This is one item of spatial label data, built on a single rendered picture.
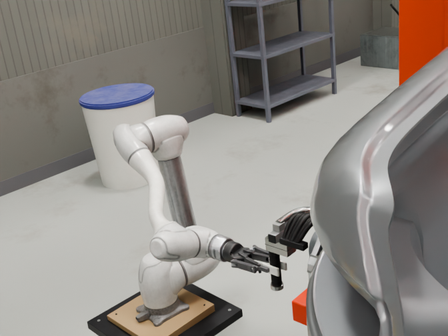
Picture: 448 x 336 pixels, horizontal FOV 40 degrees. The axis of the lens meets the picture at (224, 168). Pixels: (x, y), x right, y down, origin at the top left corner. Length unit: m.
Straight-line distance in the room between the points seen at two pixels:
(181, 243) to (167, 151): 0.58
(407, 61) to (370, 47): 5.58
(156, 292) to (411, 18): 1.49
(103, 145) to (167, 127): 2.30
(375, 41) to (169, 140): 5.43
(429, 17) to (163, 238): 1.14
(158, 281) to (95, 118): 2.32
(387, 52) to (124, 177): 3.95
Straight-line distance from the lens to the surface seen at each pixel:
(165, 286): 2.70
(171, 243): 2.10
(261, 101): 6.18
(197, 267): 2.75
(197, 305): 2.83
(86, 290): 3.75
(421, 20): 2.20
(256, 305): 3.36
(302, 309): 1.82
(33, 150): 5.40
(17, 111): 5.28
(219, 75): 6.32
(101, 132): 4.80
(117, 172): 4.90
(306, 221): 1.92
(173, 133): 2.58
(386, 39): 7.67
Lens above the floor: 1.93
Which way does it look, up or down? 22 degrees down
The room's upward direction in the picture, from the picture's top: 7 degrees counter-clockwise
